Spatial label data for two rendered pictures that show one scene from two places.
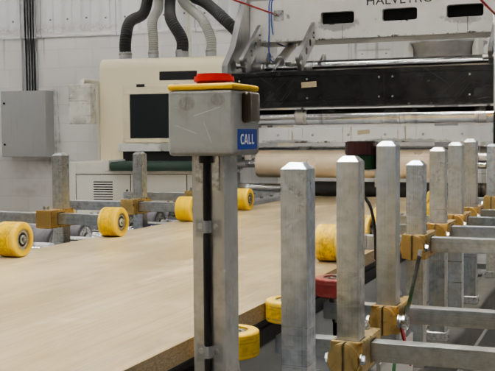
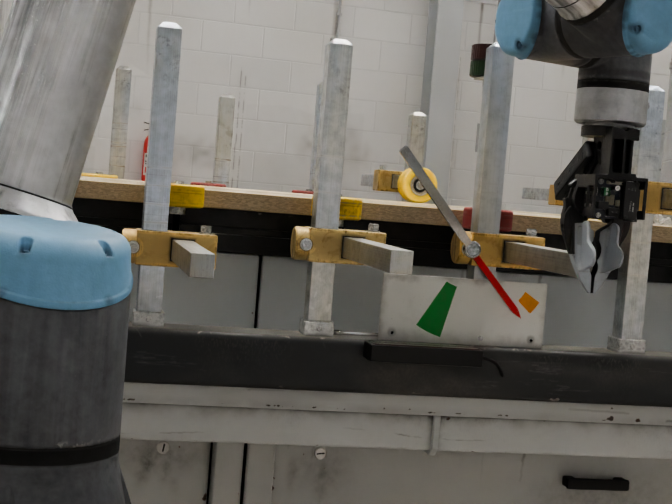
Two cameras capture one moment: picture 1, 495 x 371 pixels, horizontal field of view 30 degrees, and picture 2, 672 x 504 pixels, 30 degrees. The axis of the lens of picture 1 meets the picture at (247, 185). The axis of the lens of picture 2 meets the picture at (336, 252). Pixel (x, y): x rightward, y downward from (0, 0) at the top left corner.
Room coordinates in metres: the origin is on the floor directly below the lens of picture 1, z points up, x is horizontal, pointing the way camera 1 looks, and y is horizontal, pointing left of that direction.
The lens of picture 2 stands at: (0.37, -1.71, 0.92)
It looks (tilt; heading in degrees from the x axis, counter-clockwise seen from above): 3 degrees down; 56
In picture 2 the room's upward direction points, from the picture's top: 5 degrees clockwise
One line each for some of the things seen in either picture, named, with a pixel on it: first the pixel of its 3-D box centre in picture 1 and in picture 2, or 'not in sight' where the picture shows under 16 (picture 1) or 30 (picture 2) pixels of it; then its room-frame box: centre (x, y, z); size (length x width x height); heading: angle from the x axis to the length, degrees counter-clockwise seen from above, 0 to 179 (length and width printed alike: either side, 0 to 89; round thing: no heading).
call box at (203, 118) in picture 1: (214, 123); not in sight; (0.93, 0.03, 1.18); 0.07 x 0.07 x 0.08; 68
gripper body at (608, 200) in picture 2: not in sight; (607, 175); (1.55, -0.58, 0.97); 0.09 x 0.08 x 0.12; 68
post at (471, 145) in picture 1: (470, 224); not in sight; (2.56, -0.62, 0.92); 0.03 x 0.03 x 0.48; 68
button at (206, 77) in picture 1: (213, 82); not in sight; (0.93, 0.03, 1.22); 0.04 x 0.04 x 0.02
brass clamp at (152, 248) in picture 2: not in sight; (168, 248); (1.19, -0.07, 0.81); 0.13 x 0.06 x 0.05; 158
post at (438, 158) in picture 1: (437, 252); not in sight; (2.10, -0.43, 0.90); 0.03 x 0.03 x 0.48; 68
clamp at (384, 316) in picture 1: (389, 314); (496, 250); (1.65, -0.25, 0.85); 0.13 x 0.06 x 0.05; 158
